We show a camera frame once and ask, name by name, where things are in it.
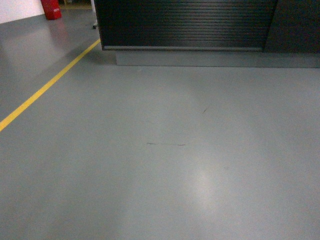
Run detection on black checkout counter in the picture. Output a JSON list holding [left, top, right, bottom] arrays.
[[95, 0, 320, 68]]

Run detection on red fire extinguisher box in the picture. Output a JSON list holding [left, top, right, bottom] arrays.
[[40, 0, 62, 20]]

